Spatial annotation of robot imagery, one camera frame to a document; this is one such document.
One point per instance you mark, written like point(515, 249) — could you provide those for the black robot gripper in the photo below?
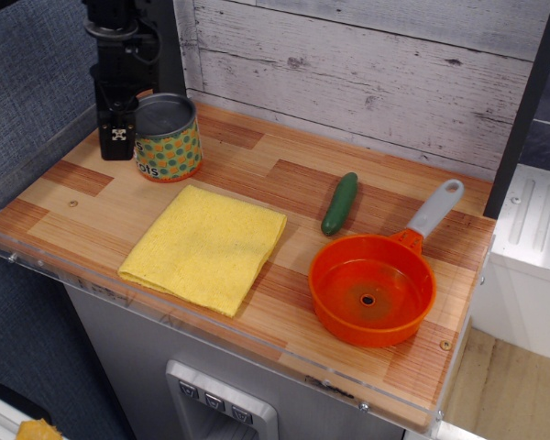
point(124, 69)

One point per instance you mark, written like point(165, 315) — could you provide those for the orange toy pan grey handle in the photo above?
point(373, 290)

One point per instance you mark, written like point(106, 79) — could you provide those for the black left shelf post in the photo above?
point(171, 75)

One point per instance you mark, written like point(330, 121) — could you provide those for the grey toy fridge cabinet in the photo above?
point(135, 342)

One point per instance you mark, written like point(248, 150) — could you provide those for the silver water dispenser panel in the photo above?
point(211, 403)

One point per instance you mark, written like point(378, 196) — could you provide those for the black right shelf post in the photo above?
point(532, 94)

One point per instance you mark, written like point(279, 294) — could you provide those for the white toy sink unit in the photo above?
point(512, 300)

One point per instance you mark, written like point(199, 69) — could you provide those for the yellow folded cloth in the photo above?
point(205, 248)

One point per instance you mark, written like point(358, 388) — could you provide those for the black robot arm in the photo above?
point(61, 58)

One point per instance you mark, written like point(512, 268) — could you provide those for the green toy cucumber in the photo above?
point(340, 205)

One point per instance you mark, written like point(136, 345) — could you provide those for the black shelf post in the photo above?
point(171, 75)
point(532, 94)

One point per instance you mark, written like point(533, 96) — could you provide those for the yellow object bottom left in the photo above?
point(37, 430)

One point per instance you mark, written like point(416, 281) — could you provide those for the peas and carrots toy can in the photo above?
point(167, 144)

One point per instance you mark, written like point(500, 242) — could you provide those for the clear acrylic table guard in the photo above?
point(79, 220)

